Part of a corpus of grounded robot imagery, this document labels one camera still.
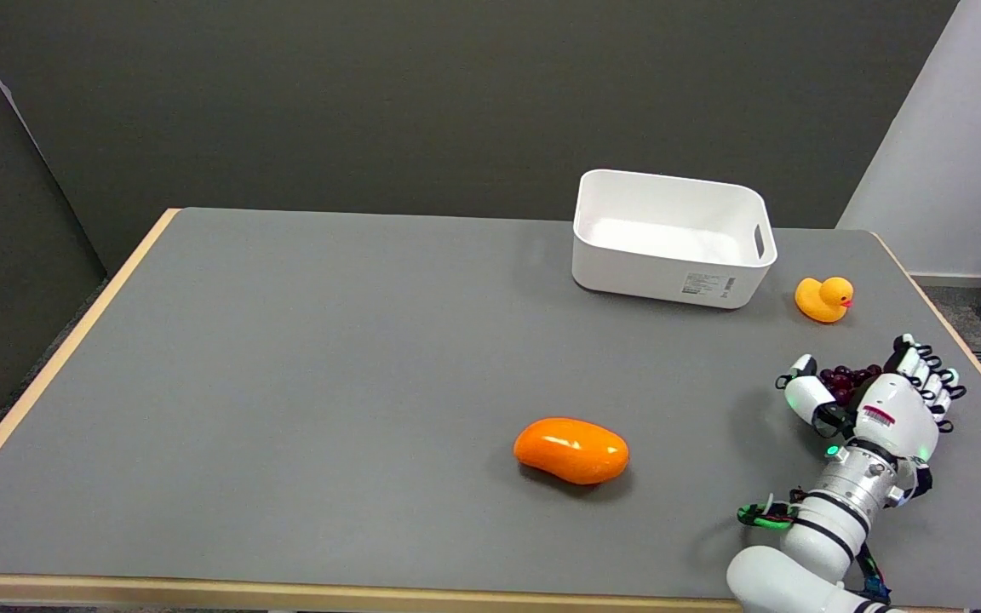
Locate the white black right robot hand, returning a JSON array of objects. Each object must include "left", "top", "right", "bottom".
[{"left": 775, "top": 333, "right": 967, "bottom": 467}]

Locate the dark purple grape bunch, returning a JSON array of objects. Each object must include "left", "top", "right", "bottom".
[{"left": 819, "top": 364, "right": 884, "bottom": 406}]

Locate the yellow rubber duck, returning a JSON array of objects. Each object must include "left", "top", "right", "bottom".
[{"left": 795, "top": 276, "right": 855, "bottom": 324}]

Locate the white plastic storage bin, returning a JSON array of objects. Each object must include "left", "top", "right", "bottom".
[{"left": 571, "top": 169, "right": 778, "bottom": 310}]

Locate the orange mango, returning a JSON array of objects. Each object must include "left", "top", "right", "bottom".
[{"left": 513, "top": 416, "right": 630, "bottom": 487}]

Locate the green black cable loop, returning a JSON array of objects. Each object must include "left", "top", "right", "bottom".
[{"left": 737, "top": 489, "right": 808, "bottom": 531}]

